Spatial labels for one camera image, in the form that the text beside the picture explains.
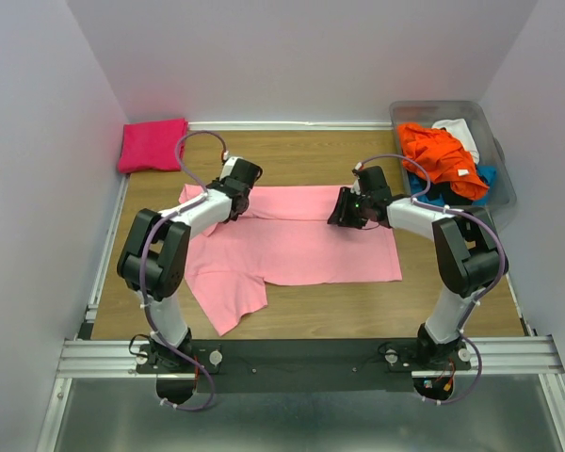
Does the light pink t-shirt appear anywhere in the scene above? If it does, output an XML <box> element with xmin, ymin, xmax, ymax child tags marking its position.
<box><xmin>185</xmin><ymin>186</ymin><xmax>402</xmax><ymax>335</ymax></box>

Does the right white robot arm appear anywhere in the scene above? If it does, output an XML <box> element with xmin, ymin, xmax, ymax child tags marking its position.
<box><xmin>328</xmin><ymin>166</ymin><xmax>508</xmax><ymax>366</ymax></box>

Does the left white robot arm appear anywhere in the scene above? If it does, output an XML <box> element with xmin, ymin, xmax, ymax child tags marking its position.
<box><xmin>117</xmin><ymin>156</ymin><xmax>263</xmax><ymax>372</ymax></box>

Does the orange t-shirt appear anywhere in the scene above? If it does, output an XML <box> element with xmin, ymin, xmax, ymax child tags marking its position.
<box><xmin>396</xmin><ymin>122</ymin><xmax>488</xmax><ymax>205</ymax></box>

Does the folded magenta t-shirt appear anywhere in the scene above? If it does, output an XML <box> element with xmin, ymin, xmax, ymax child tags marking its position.
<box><xmin>117</xmin><ymin>119</ymin><xmax>188</xmax><ymax>174</ymax></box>

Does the white t-shirt in bin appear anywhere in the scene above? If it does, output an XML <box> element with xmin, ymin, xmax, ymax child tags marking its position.
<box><xmin>432</xmin><ymin>118</ymin><xmax>480</xmax><ymax>165</ymax></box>

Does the blue t-shirt in bin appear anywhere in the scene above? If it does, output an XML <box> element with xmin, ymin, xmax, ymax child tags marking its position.
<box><xmin>473</xmin><ymin>165</ymin><xmax>497</xmax><ymax>206</ymax></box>

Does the clear plastic bin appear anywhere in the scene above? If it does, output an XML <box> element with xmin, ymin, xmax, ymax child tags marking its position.
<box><xmin>390</xmin><ymin>101</ymin><xmax>516</xmax><ymax>229</ymax></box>

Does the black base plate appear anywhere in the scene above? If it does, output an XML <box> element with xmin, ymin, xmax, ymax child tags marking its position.
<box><xmin>131</xmin><ymin>338</ymin><xmax>471</xmax><ymax>403</ymax></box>

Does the aluminium rail frame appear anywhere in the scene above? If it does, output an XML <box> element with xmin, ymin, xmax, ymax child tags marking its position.
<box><xmin>37</xmin><ymin>173</ymin><xmax>565</xmax><ymax>452</ymax></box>

